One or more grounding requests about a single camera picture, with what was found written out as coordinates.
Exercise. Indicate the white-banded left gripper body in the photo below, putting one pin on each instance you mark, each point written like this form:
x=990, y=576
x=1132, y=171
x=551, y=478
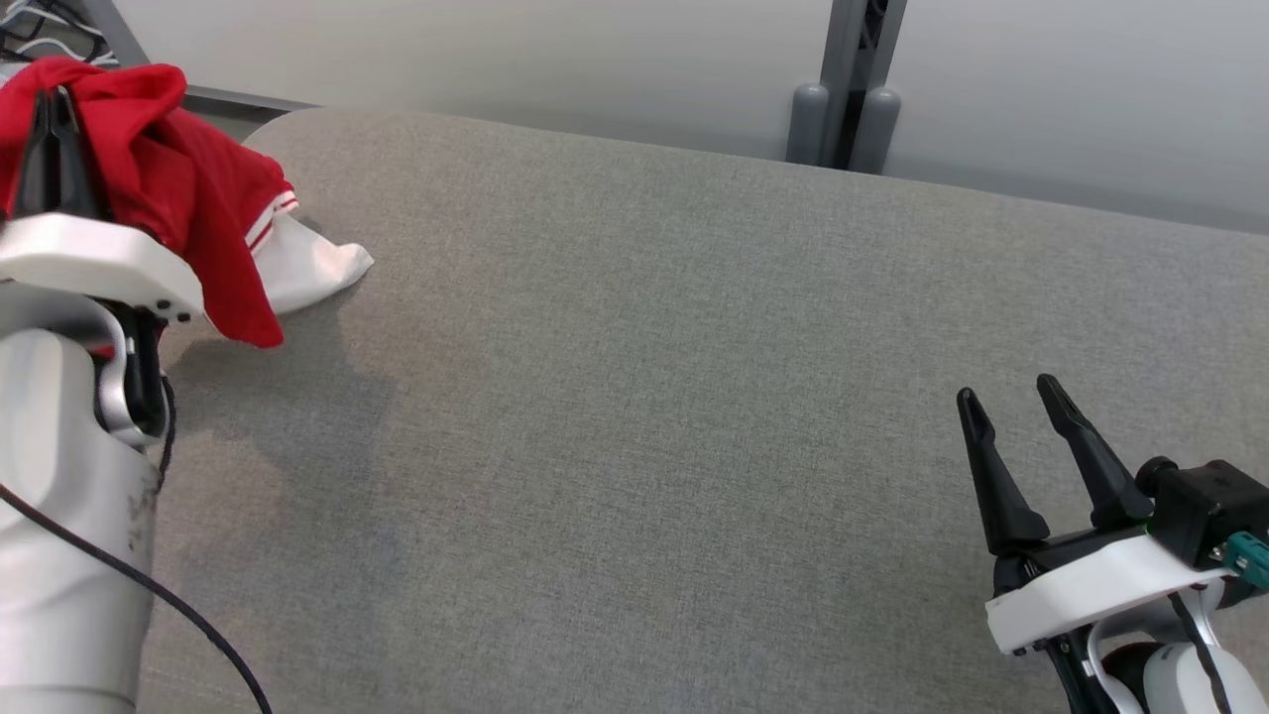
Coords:
x=89, y=258

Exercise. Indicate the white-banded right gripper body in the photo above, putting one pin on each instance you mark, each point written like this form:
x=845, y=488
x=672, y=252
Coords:
x=1081, y=595

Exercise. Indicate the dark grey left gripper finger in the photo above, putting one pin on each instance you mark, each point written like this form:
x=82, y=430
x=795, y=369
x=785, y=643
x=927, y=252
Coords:
x=35, y=169
x=71, y=174

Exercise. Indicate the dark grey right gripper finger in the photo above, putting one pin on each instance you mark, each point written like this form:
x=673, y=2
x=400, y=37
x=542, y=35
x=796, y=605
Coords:
x=1001, y=506
x=1110, y=486

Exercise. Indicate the red shirt with white sleeves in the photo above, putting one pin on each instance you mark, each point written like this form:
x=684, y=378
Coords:
x=188, y=178

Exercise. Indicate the silver-white left robot arm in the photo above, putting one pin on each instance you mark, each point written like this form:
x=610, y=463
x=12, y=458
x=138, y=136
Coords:
x=59, y=545

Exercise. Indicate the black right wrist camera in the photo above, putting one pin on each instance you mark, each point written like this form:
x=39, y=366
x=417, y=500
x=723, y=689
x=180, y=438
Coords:
x=1205, y=506

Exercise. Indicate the grey metal frame bar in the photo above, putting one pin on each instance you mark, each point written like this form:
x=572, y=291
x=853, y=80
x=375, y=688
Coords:
x=114, y=35

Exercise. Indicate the teal right camera connector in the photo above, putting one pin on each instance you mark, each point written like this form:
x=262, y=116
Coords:
x=1249, y=560

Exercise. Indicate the grey floor rail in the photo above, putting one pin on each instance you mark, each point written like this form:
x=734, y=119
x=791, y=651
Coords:
x=248, y=98

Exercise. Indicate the grey round post foot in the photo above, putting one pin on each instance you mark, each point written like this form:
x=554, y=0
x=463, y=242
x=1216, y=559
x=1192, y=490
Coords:
x=808, y=124
x=875, y=129

